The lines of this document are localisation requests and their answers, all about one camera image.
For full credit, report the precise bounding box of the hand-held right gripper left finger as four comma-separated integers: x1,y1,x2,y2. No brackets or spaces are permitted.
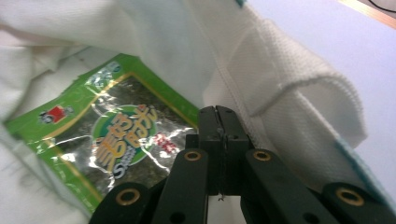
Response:
185,105,226,197

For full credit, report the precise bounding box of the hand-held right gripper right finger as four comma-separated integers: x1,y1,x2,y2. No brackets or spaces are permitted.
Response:
216,105,255,196

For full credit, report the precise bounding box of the tote bag with orange and teal spots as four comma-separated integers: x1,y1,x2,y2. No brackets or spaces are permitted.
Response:
0,0,396,224

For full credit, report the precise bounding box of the green seaweed snack packet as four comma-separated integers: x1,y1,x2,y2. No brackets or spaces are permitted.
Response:
3,52,201,217

